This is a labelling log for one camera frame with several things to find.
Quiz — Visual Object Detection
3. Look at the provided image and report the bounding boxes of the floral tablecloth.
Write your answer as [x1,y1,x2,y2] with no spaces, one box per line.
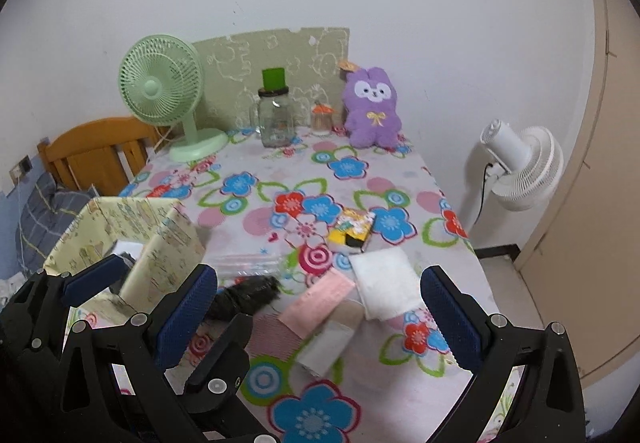
[65,126,506,443]

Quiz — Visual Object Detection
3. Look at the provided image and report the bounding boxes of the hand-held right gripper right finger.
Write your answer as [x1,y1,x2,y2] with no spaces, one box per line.
[421,265,587,443]

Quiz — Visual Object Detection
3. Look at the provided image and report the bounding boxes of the wall socket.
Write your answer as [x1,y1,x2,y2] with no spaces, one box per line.
[10,156,33,184]

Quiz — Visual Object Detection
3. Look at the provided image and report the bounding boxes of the clear plastic packet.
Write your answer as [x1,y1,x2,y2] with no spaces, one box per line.
[215,250,286,280]

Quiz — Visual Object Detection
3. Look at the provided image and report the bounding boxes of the purple plush rabbit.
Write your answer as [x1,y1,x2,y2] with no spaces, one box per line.
[341,66,403,148]

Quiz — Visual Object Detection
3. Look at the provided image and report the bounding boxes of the glass mug jar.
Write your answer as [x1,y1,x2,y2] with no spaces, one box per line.
[249,86,297,148]

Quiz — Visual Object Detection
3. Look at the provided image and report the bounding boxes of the white cloth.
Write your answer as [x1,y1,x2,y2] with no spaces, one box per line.
[348,248,426,321]

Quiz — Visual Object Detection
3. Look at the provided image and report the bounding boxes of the patterned fabric storage box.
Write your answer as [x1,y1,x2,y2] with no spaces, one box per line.
[42,197,207,319]

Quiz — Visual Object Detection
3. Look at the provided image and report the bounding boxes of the white standing fan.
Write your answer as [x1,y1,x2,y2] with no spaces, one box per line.
[480,119,565,212]

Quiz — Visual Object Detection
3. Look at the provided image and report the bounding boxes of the black fuzzy cloth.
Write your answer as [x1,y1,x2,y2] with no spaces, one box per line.
[210,275,283,321]

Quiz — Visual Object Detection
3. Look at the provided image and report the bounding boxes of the beige and white sock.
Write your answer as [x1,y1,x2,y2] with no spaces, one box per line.
[295,300,363,376]

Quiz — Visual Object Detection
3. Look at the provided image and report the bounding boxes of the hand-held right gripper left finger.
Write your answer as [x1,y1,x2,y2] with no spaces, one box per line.
[59,264,218,443]

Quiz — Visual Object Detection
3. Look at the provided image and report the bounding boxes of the green desk fan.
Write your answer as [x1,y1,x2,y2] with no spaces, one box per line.
[118,36,230,163]

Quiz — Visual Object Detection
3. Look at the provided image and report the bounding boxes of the wooden chair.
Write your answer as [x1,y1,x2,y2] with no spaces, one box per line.
[37,117,173,196]

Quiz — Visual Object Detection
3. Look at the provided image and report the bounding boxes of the beige wardrobe door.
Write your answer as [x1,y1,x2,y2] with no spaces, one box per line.
[515,0,640,384]

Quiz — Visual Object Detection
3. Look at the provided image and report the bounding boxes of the white desk fan cable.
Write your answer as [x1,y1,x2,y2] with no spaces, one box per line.
[149,124,175,156]

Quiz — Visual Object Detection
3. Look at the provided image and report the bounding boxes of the small jar with orange lid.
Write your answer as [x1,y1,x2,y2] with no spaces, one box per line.
[310,102,335,138]

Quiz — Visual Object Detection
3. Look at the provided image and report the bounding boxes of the green plastic cup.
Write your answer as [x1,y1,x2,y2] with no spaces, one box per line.
[261,67,287,91]

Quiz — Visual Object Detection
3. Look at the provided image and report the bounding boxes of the pink cloth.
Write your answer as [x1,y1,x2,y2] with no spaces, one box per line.
[277,269,357,339]

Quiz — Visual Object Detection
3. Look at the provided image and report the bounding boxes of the green patterned board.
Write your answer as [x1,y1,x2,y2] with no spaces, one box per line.
[193,27,350,131]

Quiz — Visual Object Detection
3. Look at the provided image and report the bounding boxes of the blue plaid pillow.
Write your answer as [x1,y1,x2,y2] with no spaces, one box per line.
[15,172,97,274]

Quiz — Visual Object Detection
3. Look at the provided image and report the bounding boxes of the yellow printed card box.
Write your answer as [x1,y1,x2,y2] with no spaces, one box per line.
[327,208,376,254]

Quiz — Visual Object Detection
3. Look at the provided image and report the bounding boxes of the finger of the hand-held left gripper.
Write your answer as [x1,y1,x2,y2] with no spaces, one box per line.
[184,314,254,413]
[0,254,140,374]

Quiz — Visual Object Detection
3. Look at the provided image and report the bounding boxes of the black fan cable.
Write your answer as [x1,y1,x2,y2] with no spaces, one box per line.
[471,163,496,230]

